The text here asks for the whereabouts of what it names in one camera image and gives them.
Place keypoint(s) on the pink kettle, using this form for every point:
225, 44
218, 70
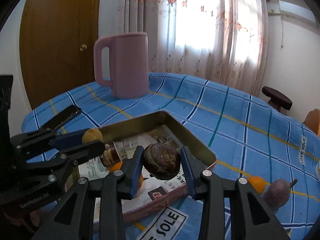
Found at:
127, 65

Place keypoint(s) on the purple fruit with stem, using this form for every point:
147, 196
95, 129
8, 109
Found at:
276, 192

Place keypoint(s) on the rectangular metal tin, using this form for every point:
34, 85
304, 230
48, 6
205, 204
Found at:
140, 125

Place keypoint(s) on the black smartphone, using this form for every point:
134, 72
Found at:
62, 118

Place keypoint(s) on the blue plaid tablecloth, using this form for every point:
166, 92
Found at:
225, 135

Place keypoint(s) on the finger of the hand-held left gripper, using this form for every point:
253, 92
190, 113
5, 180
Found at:
67, 140
85, 151

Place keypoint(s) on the newspaper tin liner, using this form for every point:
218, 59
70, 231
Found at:
150, 136

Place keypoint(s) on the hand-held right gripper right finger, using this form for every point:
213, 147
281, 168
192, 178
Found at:
188, 177

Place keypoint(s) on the dark round stool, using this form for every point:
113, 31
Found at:
277, 97

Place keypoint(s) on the dark brown round fruit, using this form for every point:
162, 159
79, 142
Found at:
161, 161

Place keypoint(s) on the white air conditioner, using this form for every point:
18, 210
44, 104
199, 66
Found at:
297, 12

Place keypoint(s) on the wooden door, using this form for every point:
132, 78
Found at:
55, 42

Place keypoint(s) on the small yellow-brown fruit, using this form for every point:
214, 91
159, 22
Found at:
92, 135

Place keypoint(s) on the brass door knob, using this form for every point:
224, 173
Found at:
83, 47

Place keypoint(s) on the orange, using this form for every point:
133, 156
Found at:
115, 167
257, 183

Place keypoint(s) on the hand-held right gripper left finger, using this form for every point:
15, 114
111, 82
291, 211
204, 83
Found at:
134, 180

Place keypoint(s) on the floral sheer curtain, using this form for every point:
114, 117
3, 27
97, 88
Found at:
200, 30

